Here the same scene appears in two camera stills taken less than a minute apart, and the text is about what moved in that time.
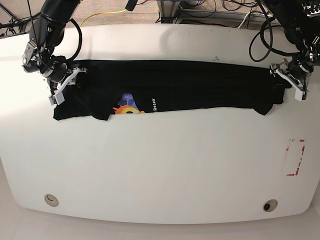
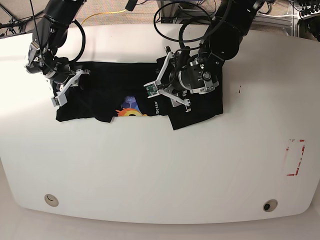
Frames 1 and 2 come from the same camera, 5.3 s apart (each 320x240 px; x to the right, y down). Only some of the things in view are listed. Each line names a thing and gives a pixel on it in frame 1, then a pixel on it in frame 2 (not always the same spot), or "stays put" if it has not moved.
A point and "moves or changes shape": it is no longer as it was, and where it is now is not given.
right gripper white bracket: [277, 68] to [156, 85]
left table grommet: [51, 200] stays put
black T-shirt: [106, 89] moves or changes shape
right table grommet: [270, 205] stays put
